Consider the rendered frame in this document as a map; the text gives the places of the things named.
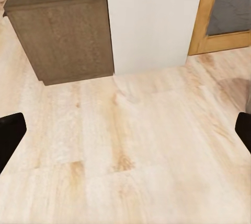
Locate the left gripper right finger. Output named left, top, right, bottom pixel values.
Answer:
left=235, top=112, right=251, bottom=153

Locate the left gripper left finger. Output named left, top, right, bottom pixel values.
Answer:
left=0, top=112, right=27, bottom=174

